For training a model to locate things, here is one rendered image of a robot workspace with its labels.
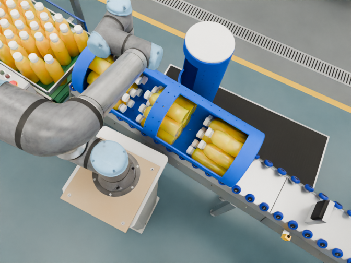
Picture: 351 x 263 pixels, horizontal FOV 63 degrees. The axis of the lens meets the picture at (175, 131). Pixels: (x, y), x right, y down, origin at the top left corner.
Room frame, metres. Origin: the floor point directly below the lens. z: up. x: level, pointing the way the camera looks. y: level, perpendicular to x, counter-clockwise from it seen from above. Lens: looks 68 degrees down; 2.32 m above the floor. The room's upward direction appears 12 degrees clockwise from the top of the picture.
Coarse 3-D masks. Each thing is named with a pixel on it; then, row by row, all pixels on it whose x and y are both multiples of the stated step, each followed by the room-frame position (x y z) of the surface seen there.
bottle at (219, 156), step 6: (204, 144) 0.44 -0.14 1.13; (210, 144) 0.44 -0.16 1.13; (204, 150) 0.41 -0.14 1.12; (210, 150) 0.41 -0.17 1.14; (216, 150) 0.42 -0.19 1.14; (222, 150) 0.42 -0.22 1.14; (210, 156) 0.39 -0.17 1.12; (216, 156) 0.39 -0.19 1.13; (222, 156) 0.40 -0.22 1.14; (228, 156) 0.40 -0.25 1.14; (216, 162) 0.37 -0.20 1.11; (222, 162) 0.37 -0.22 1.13; (228, 162) 0.37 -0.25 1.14; (228, 168) 0.35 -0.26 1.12
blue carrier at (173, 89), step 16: (80, 64) 0.66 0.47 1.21; (80, 80) 0.60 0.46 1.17; (160, 80) 0.65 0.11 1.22; (160, 96) 0.57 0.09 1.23; (176, 96) 0.59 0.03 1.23; (192, 96) 0.61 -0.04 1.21; (112, 112) 0.52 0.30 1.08; (128, 112) 0.58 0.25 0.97; (160, 112) 0.51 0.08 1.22; (208, 112) 0.63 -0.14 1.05; (224, 112) 0.57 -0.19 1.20; (144, 128) 0.45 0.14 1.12; (192, 128) 0.57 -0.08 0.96; (240, 128) 0.50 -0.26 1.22; (176, 144) 0.46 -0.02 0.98; (256, 144) 0.45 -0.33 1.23; (192, 160) 0.36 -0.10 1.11; (240, 160) 0.37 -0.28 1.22; (224, 176) 0.31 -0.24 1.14; (240, 176) 0.31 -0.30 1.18
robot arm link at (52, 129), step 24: (144, 48) 0.50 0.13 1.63; (120, 72) 0.37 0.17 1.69; (96, 96) 0.28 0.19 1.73; (120, 96) 0.32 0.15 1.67; (48, 120) 0.18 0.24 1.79; (72, 120) 0.19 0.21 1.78; (96, 120) 0.22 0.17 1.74; (24, 144) 0.13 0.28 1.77; (48, 144) 0.14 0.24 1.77; (72, 144) 0.15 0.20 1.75
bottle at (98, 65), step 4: (96, 56) 0.73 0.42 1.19; (96, 60) 0.70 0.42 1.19; (100, 60) 0.71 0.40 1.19; (104, 60) 0.72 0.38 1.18; (92, 64) 0.69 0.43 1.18; (96, 64) 0.69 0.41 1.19; (100, 64) 0.69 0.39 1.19; (104, 64) 0.69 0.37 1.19; (108, 64) 0.70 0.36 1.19; (92, 68) 0.67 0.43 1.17; (96, 68) 0.67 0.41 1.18; (100, 68) 0.67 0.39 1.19; (104, 68) 0.67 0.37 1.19; (96, 72) 0.67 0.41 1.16; (100, 72) 0.66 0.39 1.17
